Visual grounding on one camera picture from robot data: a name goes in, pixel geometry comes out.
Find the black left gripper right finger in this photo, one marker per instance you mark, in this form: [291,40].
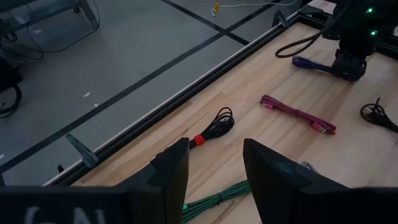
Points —
[273,186]

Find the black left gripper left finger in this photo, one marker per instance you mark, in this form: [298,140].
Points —
[168,186]

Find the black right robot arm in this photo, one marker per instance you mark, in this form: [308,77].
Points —
[360,18]

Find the black floor object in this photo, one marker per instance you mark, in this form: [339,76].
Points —
[7,74]

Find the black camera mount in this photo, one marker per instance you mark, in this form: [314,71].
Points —
[177,105]

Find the grey frame clamp lever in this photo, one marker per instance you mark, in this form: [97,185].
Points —
[279,19]
[84,152]

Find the small black frame knob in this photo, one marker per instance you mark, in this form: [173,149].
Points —
[60,168]

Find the grey metal desk frame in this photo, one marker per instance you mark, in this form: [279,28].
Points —
[87,12]

